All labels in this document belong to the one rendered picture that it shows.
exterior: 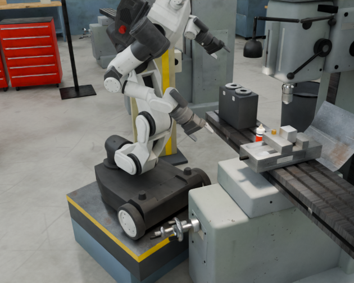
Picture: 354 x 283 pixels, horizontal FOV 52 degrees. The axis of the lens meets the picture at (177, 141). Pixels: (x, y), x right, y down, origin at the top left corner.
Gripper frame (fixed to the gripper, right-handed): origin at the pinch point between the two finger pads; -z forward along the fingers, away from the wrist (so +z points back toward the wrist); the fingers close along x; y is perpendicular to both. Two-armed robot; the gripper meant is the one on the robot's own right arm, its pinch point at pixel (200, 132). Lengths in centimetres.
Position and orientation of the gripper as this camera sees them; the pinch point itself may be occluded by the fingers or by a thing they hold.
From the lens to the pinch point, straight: 175.8
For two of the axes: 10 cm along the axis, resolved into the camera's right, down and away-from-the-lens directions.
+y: 2.3, -6.9, 6.9
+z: -6.6, -6.3, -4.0
